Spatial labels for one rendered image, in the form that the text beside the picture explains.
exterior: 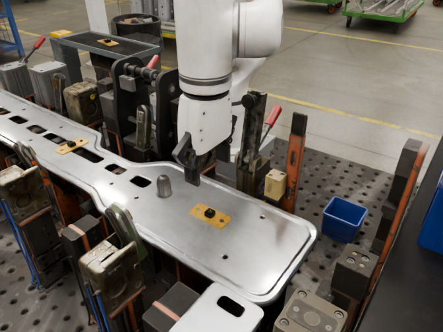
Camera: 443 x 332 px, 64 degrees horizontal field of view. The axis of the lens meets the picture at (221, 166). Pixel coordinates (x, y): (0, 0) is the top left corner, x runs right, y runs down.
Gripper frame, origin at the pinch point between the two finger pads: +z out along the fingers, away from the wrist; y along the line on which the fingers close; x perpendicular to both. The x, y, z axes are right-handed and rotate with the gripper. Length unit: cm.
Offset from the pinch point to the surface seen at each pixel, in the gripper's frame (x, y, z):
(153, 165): -22.2, -6.2, 11.7
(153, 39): -234, -209, 58
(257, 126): 1.7, -14.2, -3.1
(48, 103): -76, -11, 12
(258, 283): 16.8, 8.4, 11.9
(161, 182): -11.9, 1.3, 7.9
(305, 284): 16.2, -19.5, 42.0
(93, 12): -352, -230, 50
